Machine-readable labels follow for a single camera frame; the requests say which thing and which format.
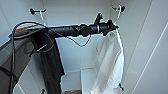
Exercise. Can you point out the white garment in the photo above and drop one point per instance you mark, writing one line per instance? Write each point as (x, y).
(110, 63)

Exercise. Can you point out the white wardrobe door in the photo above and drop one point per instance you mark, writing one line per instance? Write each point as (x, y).
(153, 43)

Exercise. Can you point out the white wardrobe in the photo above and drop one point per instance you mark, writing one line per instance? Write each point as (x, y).
(76, 50)

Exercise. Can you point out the white inner shelf unit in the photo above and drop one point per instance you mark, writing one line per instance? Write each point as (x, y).
(83, 80)

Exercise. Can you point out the small black hook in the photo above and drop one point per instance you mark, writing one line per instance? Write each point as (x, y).
(42, 90)
(120, 87)

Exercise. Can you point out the orange white label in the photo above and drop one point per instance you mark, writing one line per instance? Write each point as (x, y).
(25, 28)

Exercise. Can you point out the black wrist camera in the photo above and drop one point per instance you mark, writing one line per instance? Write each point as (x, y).
(98, 18)

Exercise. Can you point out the black wall peg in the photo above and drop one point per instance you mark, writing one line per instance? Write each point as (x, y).
(122, 8)
(32, 11)

